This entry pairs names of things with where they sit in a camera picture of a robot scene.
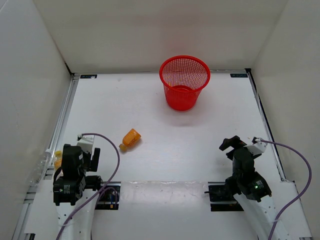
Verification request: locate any red mesh plastic bin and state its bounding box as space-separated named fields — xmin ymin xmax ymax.
xmin=159 ymin=55 xmax=211 ymax=112

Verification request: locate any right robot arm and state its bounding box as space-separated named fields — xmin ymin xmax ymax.
xmin=219 ymin=135 xmax=312 ymax=240

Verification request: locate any left aluminium frame rail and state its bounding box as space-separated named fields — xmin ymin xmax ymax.
xmin=12 ymin=73 xmax=79 ymax=240

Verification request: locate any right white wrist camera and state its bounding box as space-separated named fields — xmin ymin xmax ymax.
xmin=245 ymin=137 xmax=268 ymax=158

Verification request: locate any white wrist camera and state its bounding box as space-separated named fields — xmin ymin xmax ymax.
xmin=76 ymin=134 xmax=95 ymax=154
xmin=245 ymin=137 xmax=268 ymax=158

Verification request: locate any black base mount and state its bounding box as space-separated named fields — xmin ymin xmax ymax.
xmin=204 ymin=182 xmax=244 ymax=213
xmin=95 ymin=182 xmax=121 ymax=211

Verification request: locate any clear bottle blue cap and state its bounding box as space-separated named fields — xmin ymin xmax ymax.
xmin=29 ymin=148 xmax=53 ymax=187

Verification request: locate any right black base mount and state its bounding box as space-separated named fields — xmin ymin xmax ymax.
xmin=204 ymin=182 xmax=244 ymax=213

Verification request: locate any clear bottle yellow cap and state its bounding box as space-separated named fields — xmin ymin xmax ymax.
xmin=53 ymin=150 xmax=63 ymax=170

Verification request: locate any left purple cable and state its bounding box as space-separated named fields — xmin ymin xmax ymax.
xmin=55 ymin=132 xmax=121 ymax=240

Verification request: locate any orange plastic bottle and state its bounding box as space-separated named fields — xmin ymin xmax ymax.
xmin=119 ymin=128 xmax=141 ymax=152

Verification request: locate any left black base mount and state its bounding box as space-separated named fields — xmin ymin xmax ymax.
xmin=95 ymin=182 xmax=121 ymax=211

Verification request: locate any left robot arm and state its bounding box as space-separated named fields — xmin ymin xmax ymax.
xmin=53 ymin=143 xmax=105 ymax=240

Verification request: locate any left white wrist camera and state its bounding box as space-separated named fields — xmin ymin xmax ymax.
xmin=76 ymin=134 xmax=95 ymax=154

